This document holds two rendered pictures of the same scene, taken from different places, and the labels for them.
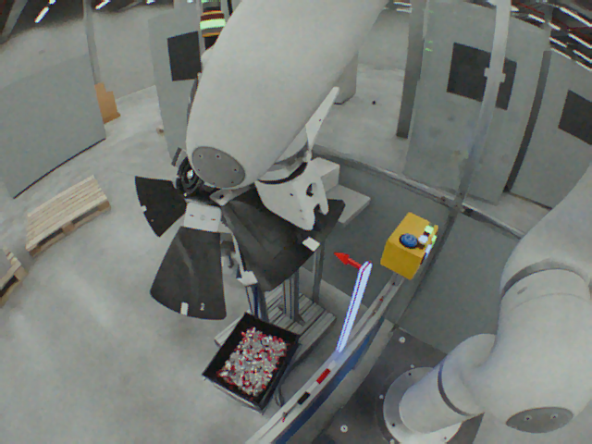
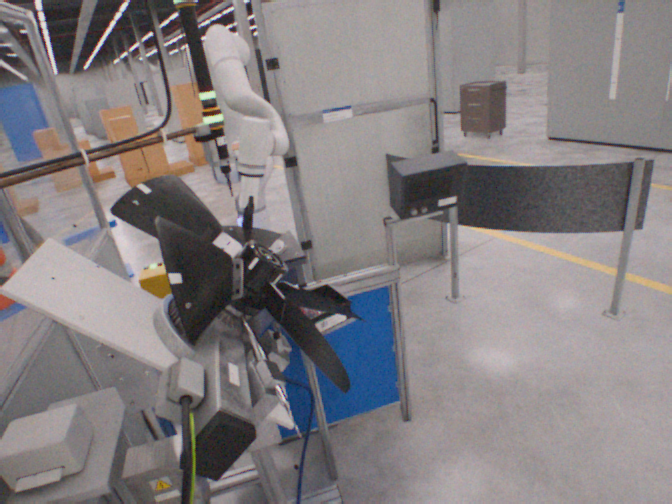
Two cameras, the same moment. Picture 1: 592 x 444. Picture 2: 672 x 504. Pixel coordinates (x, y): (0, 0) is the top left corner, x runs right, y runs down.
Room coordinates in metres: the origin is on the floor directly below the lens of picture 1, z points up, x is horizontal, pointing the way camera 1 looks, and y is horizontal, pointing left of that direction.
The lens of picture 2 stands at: (1.17, 0.94, 1.64)
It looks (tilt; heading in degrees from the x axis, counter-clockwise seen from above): 25 degrees down; 217
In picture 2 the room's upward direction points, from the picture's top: 9 degrees counter-clockwise
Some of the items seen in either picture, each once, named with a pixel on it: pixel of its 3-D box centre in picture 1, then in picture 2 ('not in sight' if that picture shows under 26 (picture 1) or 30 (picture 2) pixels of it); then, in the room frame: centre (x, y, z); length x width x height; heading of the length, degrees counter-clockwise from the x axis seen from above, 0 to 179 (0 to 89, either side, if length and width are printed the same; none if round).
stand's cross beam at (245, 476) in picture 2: not in sight; (229, 481); (0.76, 0.11, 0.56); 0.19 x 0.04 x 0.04; 139
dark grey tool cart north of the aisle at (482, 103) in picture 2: not in sight; (484, 109); (-6.41, -1.14, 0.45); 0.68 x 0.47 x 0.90; 69
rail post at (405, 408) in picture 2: not in sight; (400, 356); (-0.13, 0.23, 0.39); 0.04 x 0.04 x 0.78; 49
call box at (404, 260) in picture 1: (410, 246); (167, 280); (0.49, -0.32, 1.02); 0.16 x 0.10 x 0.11; 139
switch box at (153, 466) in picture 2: not in sight; (169, 482); (0.90, 0.10, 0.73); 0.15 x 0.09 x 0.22; 139
